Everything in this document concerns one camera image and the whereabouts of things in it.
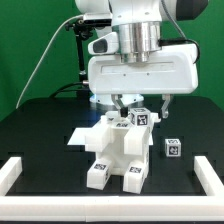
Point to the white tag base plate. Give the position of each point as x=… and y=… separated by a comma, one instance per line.
x=76, y=138

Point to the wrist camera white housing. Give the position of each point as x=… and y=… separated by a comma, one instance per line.
x=106, y=45

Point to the white U-shaped fence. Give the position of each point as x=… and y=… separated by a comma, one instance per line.
x=209, y=207

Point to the grey camera on stand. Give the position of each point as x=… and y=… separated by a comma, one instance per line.
x=101, y=19

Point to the black camera stand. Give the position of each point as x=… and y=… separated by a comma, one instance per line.
x=82, y=33

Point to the white chair back frame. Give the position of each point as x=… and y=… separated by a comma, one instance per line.
x=130, y=145

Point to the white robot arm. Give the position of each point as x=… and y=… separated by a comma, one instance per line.
x=130, y=57

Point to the white tagged cube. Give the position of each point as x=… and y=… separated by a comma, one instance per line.
x=139, y=116
x=172, y=147

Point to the white chair seat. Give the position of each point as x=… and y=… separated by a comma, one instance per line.
x=116, y=162

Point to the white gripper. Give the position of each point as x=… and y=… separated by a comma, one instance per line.
x=172, y=70

